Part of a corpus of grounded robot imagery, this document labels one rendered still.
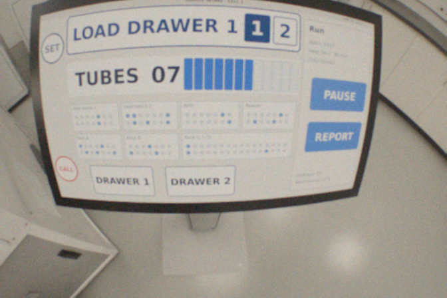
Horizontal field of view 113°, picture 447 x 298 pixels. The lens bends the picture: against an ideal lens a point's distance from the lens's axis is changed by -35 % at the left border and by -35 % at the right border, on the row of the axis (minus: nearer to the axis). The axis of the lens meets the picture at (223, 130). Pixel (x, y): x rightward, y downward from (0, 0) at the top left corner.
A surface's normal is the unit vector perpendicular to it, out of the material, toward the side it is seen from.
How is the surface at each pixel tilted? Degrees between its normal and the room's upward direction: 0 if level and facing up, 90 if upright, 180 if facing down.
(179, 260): 3
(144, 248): 0
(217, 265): 3
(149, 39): 50
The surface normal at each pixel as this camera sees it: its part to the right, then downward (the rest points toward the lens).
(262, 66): 0.11, 0.28
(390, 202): 0.09, -0.56
